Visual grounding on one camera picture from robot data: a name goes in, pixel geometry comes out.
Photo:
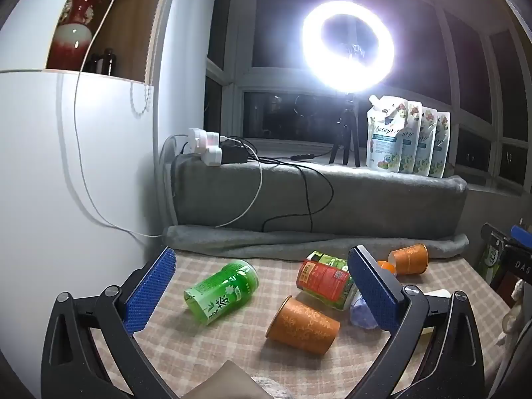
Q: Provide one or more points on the dark glass bottle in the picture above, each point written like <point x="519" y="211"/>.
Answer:
<point x="108" y="61"/>
<point x="96" y="63"/>

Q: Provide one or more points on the black power adapter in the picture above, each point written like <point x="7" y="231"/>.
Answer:
<point x="233" y="154"/>

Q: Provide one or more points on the brown paper piece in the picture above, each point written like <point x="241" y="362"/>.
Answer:
<point x="235" y="380"/>

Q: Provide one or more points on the white window frame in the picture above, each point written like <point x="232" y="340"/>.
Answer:
<point x="237" y="79"/>

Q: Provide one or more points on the red and white vase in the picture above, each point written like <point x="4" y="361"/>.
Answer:
<point x="77" y="25"/>

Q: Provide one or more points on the checkered tablecloth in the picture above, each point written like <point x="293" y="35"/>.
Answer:
<point x="232" y="341"/>

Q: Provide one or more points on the grey blanket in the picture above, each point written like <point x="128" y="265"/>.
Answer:
<point x="365" y="203"/>

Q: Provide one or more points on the white power strip with plugs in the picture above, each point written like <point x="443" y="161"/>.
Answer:
<point x="203" y="143"/>

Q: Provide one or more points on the black tripod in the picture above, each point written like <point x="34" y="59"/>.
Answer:
<point x="345" y="133"/>

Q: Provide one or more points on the crumpled purple plastic wrapper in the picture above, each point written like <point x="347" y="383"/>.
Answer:
<point x="362" y="312"/>

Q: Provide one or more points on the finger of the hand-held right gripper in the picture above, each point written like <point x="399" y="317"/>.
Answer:
<point x="522" y="232"/>

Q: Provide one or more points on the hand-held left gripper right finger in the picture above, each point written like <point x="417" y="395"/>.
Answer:
<point x="374" y="293"/>

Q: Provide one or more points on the white cabinet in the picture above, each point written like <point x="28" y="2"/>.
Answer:
<point x="50" y="153"/>

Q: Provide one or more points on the white spouted refill pouch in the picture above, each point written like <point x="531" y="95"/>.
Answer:
<point x="441" y="149"/>
<point x="411" y="141"/>
<point x="384" y="141"/>
<point x="426" y="145"/>

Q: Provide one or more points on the red and green drink can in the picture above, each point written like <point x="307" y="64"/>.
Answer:
<point x="324" y="278"/>

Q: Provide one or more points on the person's right hand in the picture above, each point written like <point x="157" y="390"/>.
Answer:
<point x="514" y="316"/>

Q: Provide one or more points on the green tea can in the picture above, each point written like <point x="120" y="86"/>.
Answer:
<point x="222" y="291"/>

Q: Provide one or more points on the small orange fruit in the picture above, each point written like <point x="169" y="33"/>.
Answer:
<point x="385" y="267"/>

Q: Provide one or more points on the orange patterned paper cup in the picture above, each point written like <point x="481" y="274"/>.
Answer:
<point x="410" y="257"/>
<point x="303" y="325"/>

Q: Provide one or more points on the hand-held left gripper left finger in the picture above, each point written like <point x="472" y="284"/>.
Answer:
<point x="149" y="291"/>

